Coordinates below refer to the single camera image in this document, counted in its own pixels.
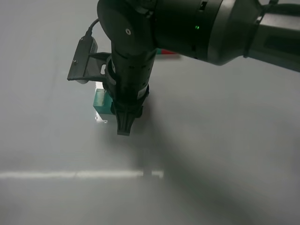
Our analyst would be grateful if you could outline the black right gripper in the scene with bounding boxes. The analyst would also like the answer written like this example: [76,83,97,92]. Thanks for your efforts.
[105,49,157,136]

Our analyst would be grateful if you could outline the green cube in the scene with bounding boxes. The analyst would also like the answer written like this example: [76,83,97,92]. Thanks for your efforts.
[93,89,113,116]

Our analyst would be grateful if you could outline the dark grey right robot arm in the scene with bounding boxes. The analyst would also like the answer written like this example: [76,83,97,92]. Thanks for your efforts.
[97,0,300,135]

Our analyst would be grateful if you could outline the red template cube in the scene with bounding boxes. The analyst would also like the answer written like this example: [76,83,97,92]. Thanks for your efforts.
[156,48,178,55]

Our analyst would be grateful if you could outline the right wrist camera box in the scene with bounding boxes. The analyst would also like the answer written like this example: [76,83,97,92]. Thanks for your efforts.
[67,36,111,84]

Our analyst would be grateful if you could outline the black right camera cable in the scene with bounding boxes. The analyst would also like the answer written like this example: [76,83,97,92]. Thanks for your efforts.
[84,19,99,39]

